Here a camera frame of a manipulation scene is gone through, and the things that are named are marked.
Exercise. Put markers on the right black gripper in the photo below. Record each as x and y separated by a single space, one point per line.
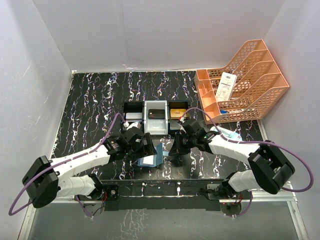
177 144

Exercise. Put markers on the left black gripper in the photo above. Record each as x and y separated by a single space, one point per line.
149 145

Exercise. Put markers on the blue leather card holder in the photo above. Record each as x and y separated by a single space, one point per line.
159 157

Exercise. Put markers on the three-compartment black white tray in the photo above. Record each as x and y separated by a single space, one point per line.
156 127

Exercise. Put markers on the packaged nail clipper blister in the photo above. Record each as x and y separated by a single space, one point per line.
230 134

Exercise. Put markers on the orange mesh file organizer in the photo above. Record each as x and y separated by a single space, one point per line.
258 86

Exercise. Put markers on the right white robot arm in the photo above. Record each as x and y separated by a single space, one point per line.
269 169

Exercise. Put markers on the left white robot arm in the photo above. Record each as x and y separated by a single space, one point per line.
48 179

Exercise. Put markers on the white card in holder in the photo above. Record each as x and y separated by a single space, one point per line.
148 160

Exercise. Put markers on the gold credit card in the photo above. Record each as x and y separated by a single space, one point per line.
176 113

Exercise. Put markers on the black credit card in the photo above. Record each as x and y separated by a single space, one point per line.
156 113

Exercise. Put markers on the white credit card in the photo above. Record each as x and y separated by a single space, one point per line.
133 116

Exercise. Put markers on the white paper receipt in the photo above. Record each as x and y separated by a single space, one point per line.
225 87

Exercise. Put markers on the aluminium frame rail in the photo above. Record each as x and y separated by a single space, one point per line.
167 210

